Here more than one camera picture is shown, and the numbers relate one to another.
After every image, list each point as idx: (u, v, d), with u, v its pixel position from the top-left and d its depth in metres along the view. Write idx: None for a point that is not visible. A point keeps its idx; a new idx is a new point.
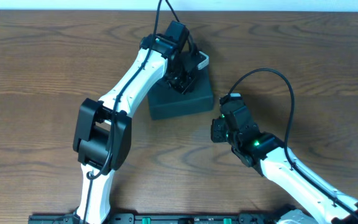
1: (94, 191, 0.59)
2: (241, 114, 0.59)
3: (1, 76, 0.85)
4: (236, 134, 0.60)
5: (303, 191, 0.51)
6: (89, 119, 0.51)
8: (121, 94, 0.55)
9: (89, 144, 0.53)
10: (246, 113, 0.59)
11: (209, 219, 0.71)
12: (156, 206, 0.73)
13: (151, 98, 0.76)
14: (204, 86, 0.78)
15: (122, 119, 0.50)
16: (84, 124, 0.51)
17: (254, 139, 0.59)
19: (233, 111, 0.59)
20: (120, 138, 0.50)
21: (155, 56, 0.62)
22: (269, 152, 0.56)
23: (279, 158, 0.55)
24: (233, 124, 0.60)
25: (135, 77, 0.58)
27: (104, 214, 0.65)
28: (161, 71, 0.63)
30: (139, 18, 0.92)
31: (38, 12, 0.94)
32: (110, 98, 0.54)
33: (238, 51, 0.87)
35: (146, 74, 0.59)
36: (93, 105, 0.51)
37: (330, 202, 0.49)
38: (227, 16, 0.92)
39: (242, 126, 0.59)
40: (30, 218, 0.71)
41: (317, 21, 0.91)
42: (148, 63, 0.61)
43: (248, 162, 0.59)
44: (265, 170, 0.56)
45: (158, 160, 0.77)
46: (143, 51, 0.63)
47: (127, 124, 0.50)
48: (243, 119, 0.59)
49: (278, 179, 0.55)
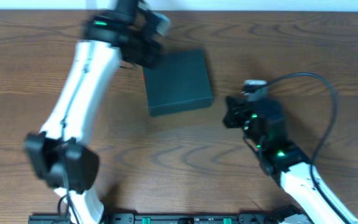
1: (78, 203, 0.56)
2: (276, 126, 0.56)
3: (1, 76, 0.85)
4: (263, 140, 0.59)
5: (321, 208, 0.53)
6: (38, 154, 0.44)
8: (67, 113, 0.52)
9: (50, 174, 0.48)
10: (281, 124, 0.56)
11: (209, 219, 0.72)
12: (156, 206, 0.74)
13: (150, 98, 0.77)
14: (204, 84, 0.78)
15: (73, 149, 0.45)
16: (35, 160, 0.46)
17: (279, 148, 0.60)
19: (269, 119, 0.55)
20: (76, 167, 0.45)
21: (97, 55, 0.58)
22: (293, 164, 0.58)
23: (302, 172, 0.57)
24: (263, 130, 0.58)
25: (80, 83, 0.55)
27: (97, 218, 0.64)
28: (110, 63, 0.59)
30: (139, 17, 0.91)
31: (36, 11, 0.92)
32: (56, 122, 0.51)
33: (238, 51, 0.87)
35: (92, 78, 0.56)
36: (35, 140, 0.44)
37: (348, 221, 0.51)
38: (227, 16, 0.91)
39: (273, 135, 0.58)
40: (30, 218, 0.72)
41: (317, 20, 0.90)
42: (87, 66, 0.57)
43: (268, 169, 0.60)
44: (284, 180, 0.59)
45: (158, 160, 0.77)
46: (87, 46, 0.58)
47: (80, 152, 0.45)
48: (278, 128, 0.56)
49: (296, 191, 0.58)
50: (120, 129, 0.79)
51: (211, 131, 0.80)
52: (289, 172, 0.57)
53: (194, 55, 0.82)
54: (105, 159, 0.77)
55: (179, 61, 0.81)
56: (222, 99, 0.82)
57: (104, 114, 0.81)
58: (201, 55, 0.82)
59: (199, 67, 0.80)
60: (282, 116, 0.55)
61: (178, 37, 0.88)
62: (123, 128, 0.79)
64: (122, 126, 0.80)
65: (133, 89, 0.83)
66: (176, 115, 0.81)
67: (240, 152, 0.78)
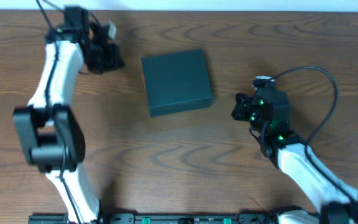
1: (75, 192, 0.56)
2: (281, 111, 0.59)
3: (1, 76, 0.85)
4: (266, 124, 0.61)
5: (308, 176, 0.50)
6: (29, 125, 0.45)
8: (48, 89, 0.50)
9: (41, 152, 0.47)
10: (285, 111, 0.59)
11: (209, 219, 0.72)
12: (156, 206, 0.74)
13: (150, 97, 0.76)
14: (204, 84, 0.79)
15: (61, 109, 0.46)
16: (27, 135, 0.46)
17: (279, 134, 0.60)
19: (273, 102, 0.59)
20: (68, 129, 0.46)
21: (64, 45, 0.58)
22: (289, 144, 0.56)
23: (296, 149, 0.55)
24: (269, 115, 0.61)
25: (53, 71, 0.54)
27: (96, 208, 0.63)
28: (78, 56, 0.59)
30: (139, 17, 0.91)
31: (37, 12, 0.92)
32: (38, 98, 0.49)
33: (238, 51, 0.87)
35: (64, 63, 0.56)
36: (25, 111, 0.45)
37: (332, 188, 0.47)
38: (227, 17, 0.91)
39: (276, 120, 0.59)
40: (30, 218, 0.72)
41: (317, 21, 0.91)
42: (59, 53, 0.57)
43: (268, 152, 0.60)
44: (280, 160, 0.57)
45: (158, 160, 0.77)
46: (49, 45, 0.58)
47: (69, 111, 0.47)
48: (281, 114, 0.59)
49: (289, 168, 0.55)
50: (120, 129, 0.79)
51: (211, 130, 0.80)
52: (286, 150, 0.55)
53: (194, 56, 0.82)
54: (105, 158, 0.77)
55: (179, 60, 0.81)
56: (222, 99, 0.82)
57: (104, 113, 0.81)
58: (201, 55, 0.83)
59: (199, 68, 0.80)
60: (287, 102, 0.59)
61: (178, 37, 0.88)
62: (123, 127, 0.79)
64: (122, 126, 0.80)
65: (133, 88, 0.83)
66: (176, 115, 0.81)
67: (240, 152, 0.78)
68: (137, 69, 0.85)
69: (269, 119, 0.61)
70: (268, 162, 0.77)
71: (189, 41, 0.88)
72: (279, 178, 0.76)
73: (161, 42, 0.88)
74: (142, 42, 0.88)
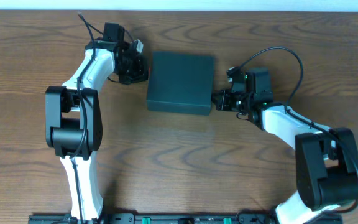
1: (83, 187, 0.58)
2: (261, 80, 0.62)
3: (1, 76, 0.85)
4: (252, 94, 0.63)
5: (285, 123, 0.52)
6: (58, 104, 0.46)
8: (81, 76, 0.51)
9: (60, 135, 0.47)
10: (265, 80, 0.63)
11: (209, 219, 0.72)
12: (156, 206, 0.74)
13: (150, 91, 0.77)
14: (207, 90, 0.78)
15: (89, 93, 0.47)
16: (52, 114, 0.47)
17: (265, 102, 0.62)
19: (254, 73, 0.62)
20: (92, 112, 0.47)
21: (102, 50, 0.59)
22: (271, 106, 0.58)
23: (277, 107, 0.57)
24: (252, 86, 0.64)
25: (87, 66, 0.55)
27: (99, 207, 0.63)
28: (110, 63, 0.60)
30: (139, 17, 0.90)
31: (36, 12, 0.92)
32: (70, 81, 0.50)
33: (239, 51, 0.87)
35: (99, 62, 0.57)
36: (56, 89, 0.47)
37: (307, 126, 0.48)
38: (227, 16, 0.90)
39: (258, 89, 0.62)
40: (30, 218, 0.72)
41: (317, 21, 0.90)
42: (97, 55, 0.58)
43: (255, 117, 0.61)
44: (265, 120, 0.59)
45: (158, 160, 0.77)
46: (88, 49, 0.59)
47: (96, 97, 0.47)
48: (262, 84, 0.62)
49: (271, 126, 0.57)
50: (120, 129, 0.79)
51: (211, 130, 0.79)
52: (268, 109, 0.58)
53: (201, 58, 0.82)
54: (105, 158, 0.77)
55: (188, 62, 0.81)
56: None
57: (104, 112, 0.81)
58: (209, 58, 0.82)
59: (206, 70, 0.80)
60: (266, 72, 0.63)
61: (178, 37, 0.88)
62: (123, 127, 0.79)
64: (123, 125, 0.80)
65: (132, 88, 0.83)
66: (177, 115, 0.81)
67: (240, 152, 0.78)
68: None
69: (252, 89, 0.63)
70: (268, 162, 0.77)
71: (189, 42, 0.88)
72: (279, 178, 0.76)
73: (161, 43, 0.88)
74: (142, 42, 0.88)
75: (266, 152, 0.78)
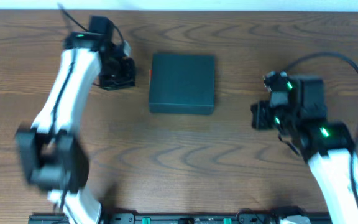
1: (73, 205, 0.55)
2: (312, 91, 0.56)
3: (0, 76, 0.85)
4: (300, 107, 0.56)
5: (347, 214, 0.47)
6: (30, 150, 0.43)
8: (56, 106, 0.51)
9: (41, 173, 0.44)
10: (317, 92, 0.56)
11: (209, 219, 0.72)
12: (156, 206, 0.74)
13: (151, 93, 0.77)
14: (207, 91, 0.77)
15: (65, 140, 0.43)
16: (26, 157, 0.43)
17: (317, 122, 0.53)
19: (302, 81, 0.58)
20: (70, 155, 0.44)
21: (82, 51, 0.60)
22: (332, 142, 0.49)
23: (340, 156, 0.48)
24: (298, 98, 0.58)
25: (65, 84, 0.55)
27: (96, 216, 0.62)
28: (93, 68, 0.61)
30: (139, 17, 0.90)
31: (36, 11, 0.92)
32: (45, 112, 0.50)
33: (239, 51, 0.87)
35: (77, 76, 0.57)
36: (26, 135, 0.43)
37: None
38: (227, 16, 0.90)
39: (311, 102, 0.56)
40: (30, 218, 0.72)
41: (317, 21, 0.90)
42: (75, 63, 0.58)
43: (303, 142, 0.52)
44: (321, 167, 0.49)
45: (158, 160, 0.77)
46: (68, 50, 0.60)
47: (72, 141, 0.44)
48: (313, 94, 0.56)
49: (328, 186, 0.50)
50: (120, 129, 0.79)
51: (211, 130, 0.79)
52: (329, 155, 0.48)
53: (201, 58, 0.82)
54: (105, 159, 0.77)
55: (188, 63, 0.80)
56: (222, 99, 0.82)
57: (104, 112, 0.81)
58: (209, 58, 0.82)
59: (206, 70, 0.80)
60: (319, 81, 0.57)
61: (178, 37, 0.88)
62: (123, 127, 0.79)
64: (123, 125, 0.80)
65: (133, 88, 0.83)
66: (177, 116, 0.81)
67: (240, 152, 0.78)
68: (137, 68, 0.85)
69: (300, 102, 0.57)
70: (268, 162, 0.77)
71: (189, 42, 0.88)
72: (279, 177, 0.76)
73: (161, 43, 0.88)
74: (142, 42, 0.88)
75: (266, 152, 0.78)
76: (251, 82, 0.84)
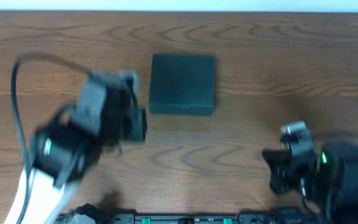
1: None
2: (353, 172, 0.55)
3: (2, 77, 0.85)
4: (338, 191, 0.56)
5: None
6: None
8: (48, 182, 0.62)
9: None
10: None
11: (209, 220, 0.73)
12: (156, 206, 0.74)
13: (152, 93, 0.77)
14: (207, 91, 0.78)
15: None
16: None
17: (350, 209, 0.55)
19: (342, 158, 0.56)
20: None
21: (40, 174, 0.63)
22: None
23: None
24: (335, 176, 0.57)
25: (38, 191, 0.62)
27: None
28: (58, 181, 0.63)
30: (139, 18, 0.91)
31: (36, 12, 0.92)
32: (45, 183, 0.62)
33: (239, 52, 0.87)
35: None
36: None
37: None
38: (227, 17, 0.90)
39: (350, 186, 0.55)
40: None
41: (317, 21, 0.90)
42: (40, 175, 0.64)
43: None
44: None
45: (158, 160, 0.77)
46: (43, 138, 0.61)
47: None
48: (355, 174, 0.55)
49: None
50: None
51: (211, 131, 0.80)
52: None
53: (201, 59, 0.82)
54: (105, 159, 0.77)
55: (188, 63, 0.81)
56: (222, 99, 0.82)
57: None
58: (210, 58, 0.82)
59: (206, 70, 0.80)
60: None
61: (178, 38, 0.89)
62: None
64: None
65: None
66: (177, 116, 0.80)
67: (240, 152, 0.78)
68: (137, 69, 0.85)
69: (338, 182, 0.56)
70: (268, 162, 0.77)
71: (189, 42, 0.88)
72: None
73: (161, 43, 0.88)
74: (142, 42, 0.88)
75: (265, 152, 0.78)
76: (250, 82, 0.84)
